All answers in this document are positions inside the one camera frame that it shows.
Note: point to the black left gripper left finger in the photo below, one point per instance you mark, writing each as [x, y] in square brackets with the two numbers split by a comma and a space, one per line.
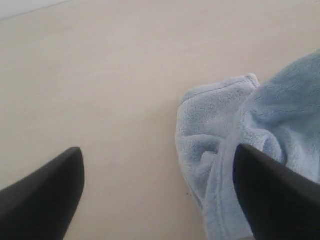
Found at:
[41, 206]

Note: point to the light blue fleece towel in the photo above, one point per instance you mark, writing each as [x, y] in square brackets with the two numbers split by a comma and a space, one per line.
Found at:
[280, 117]

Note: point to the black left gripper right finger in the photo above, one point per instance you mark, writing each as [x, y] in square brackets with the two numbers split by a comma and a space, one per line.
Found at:
[278, 203]

